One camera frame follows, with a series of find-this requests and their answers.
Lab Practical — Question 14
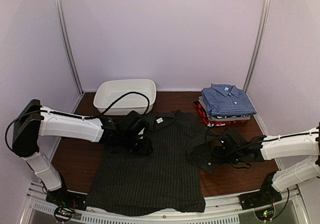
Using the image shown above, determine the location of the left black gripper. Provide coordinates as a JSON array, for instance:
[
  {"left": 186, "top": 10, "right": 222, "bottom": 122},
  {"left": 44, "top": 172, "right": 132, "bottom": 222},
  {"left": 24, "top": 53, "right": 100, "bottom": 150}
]
[{"left": 119, "top": 133, "right": 153, "bottom": 157}]

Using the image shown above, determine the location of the left aluminium frame post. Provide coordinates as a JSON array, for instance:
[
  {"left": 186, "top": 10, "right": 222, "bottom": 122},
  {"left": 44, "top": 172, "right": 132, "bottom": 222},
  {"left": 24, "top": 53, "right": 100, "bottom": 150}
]
[{"left": 54, "top": 0, "right": 84, "bottom": 96}]

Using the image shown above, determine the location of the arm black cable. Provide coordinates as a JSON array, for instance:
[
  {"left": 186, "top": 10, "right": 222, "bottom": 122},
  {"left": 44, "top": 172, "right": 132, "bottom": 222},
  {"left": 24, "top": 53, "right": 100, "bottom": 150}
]
[
  {"left": 5, "top": 91, "right": 155, "bottom": 152},
  {"left": 204, "top": 127, "right": 320, "bottom": 170}
]

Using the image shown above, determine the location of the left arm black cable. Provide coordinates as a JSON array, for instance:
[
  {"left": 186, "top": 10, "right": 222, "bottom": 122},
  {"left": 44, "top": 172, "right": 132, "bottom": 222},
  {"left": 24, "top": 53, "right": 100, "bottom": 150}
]
[{"left": 5, "top": 91, "right": 155, "bottom": 152}]

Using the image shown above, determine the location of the black pinstriped long sleeve shirt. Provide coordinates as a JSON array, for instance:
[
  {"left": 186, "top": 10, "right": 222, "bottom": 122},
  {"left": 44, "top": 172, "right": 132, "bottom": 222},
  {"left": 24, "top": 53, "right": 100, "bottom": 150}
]
[{"left": 85, "top": 110, "right": 218, "bottom": 217}]

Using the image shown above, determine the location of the white plastic tub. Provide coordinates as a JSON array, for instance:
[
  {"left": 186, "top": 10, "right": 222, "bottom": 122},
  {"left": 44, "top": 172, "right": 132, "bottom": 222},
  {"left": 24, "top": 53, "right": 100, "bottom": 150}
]
[{"left": 93, "top": 79, "right": 157, "bottom": 116}]

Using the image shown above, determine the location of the grey folded shirt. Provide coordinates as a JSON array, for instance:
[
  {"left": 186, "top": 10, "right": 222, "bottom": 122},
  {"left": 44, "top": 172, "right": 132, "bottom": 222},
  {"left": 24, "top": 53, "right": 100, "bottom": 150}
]
[{"left": 197, "top": 96, "right": 251, "bottom": 122}]

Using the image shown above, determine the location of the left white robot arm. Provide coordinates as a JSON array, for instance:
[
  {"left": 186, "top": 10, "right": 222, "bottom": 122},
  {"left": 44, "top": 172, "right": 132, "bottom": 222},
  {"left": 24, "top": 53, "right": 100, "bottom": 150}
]
[{"left": 8, "top": 99, "right": 153, "bottom": 206}]

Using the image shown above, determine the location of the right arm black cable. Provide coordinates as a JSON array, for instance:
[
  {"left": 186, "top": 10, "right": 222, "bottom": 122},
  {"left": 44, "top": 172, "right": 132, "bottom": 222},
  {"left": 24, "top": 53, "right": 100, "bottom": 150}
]
[{"left": 204, "top": 127, "right": 320, "bottom": 170}]

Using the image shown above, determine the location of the right aluminium frame post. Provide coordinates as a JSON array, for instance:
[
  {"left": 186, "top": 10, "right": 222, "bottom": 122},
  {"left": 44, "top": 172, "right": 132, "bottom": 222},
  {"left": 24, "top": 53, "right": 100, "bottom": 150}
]
[{"left": 243, "top": 0, "right": 272, "bottom": 93}]

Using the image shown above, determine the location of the front aluminium rail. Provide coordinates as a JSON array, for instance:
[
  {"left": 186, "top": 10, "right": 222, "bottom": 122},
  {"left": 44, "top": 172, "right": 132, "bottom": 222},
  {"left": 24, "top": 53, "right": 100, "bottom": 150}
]
[{"left": 24, "top": 180, "right": 311, "bottom": 224}]

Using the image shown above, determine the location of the blue checked folded shirt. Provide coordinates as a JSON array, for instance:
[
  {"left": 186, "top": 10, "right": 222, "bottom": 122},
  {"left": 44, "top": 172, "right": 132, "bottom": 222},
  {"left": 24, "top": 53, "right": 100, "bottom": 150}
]
[{"left": 201, "top": 84, "right": 257, "bottom": 117}]

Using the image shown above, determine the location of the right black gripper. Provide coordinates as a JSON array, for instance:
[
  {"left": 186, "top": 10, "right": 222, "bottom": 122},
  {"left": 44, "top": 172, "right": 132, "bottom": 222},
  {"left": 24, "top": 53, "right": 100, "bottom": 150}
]
[{"left": 212, "top": 146, "right": 243, "bottom": 164}]

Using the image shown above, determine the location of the aluminium frame post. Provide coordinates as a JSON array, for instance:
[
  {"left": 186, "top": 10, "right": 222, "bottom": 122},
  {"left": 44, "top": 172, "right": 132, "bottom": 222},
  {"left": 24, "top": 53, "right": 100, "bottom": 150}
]
[
  {"left": 243, "top": 0, "right": 272, "bottom": 93},
  {"left": 54, "top": 0, "right": 84, "bottom": 96}
]

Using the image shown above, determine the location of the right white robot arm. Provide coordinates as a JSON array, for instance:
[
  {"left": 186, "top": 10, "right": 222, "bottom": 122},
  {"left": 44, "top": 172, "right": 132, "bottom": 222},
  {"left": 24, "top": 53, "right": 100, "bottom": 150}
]
[{"left": 212, "top": 126, "right": 320, "bottom": 205}]

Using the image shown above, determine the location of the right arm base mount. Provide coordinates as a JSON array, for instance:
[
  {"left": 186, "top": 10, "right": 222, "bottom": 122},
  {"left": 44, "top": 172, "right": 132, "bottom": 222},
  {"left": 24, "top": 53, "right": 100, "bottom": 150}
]
[{"left": 239, "top": 171, "right": 290, "bottom": 224}]

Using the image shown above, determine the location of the red black folded shirt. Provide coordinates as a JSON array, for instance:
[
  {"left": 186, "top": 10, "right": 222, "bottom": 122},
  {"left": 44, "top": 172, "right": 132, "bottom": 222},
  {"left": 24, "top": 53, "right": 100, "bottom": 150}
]
[{"left": 193, "top": 101, "right": 249, "bottom": 127}]

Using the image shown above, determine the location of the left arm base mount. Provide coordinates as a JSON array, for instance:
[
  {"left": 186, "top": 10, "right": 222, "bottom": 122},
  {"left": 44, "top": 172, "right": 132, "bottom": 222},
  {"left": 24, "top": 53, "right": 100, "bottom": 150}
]
[{"left": 41, "top": 181, "right": 87, "bottom": 224}]

